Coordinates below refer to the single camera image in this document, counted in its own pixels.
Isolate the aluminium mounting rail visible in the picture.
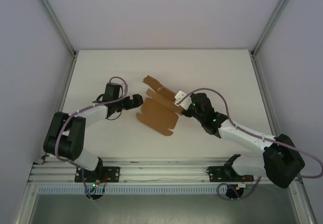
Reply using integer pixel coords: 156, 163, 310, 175
27, 159, 302, 184

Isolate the grey slotted cable duct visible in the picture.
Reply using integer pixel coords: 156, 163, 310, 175
37, 185, 253, 195

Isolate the aluminium frame post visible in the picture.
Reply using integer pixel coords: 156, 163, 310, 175
251, 0, 302, 55
31, 0, 78, 57

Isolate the black round cable grommet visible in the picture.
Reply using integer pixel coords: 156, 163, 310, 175
224, 185, 244, 201
85, 192, 103, 201

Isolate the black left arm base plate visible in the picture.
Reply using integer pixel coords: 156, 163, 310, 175
74, 166, 121, 183

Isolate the brown cardboard paper box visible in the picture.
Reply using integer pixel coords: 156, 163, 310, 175
136, 75, 184, 137

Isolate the aluminium table side rail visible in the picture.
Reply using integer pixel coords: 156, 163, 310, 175
249, 52, 281, 137
41, 54, 78, 164

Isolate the grey metal panel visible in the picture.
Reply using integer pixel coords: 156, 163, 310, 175
15, 183, 316, 224

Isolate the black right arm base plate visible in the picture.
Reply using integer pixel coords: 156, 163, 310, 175
206, 165, 254, 183

